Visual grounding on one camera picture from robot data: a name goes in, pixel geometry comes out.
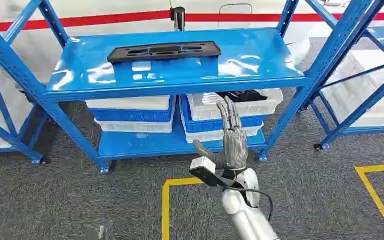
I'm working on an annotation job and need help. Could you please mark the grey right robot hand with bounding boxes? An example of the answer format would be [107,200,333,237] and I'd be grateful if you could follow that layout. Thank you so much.
[192,96,248,171]

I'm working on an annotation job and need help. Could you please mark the black plastic panel with cutouts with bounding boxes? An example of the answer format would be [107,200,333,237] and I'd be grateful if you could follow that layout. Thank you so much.
[107,40,222,64]

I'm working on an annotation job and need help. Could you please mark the white plastic bin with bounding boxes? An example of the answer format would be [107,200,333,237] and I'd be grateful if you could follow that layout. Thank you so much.
[186,88,284,122]
[85,95,171,112]
[182,118,264,144]
[94,114,175,134]

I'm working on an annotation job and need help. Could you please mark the blue plastic bin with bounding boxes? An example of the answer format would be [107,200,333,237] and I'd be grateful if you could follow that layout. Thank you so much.
[88,97,176,123]
[179,94,268,134]

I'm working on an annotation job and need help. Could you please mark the black plastic part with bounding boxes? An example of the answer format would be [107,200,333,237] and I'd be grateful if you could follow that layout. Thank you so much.
[216,89,268,103]

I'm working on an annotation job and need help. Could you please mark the blue metal shelf rack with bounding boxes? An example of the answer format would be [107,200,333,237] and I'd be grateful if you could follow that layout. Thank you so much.
[303,0,384,152]
[0,0,384,175]
[0,46,48,166]

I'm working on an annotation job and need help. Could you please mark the red barrier belt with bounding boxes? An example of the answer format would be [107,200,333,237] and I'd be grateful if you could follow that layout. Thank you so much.
[0,9,172,33]
[184,12,384,23]

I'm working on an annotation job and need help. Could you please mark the yellow floor tape square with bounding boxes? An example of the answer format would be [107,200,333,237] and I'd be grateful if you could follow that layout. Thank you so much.
[353,162,384,240]

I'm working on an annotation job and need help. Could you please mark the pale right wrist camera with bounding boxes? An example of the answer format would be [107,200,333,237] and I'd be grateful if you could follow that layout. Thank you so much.
[189,156,245,190]

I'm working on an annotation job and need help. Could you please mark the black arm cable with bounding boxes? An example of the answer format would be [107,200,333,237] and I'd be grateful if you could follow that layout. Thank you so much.
[225,186,275,222]

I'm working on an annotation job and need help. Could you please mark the black barrier post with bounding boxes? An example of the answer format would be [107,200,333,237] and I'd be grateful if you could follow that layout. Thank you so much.
[169,5,186,32]

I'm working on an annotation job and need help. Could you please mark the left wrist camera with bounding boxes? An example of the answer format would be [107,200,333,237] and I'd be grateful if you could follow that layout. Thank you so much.
[91,219,116,240]

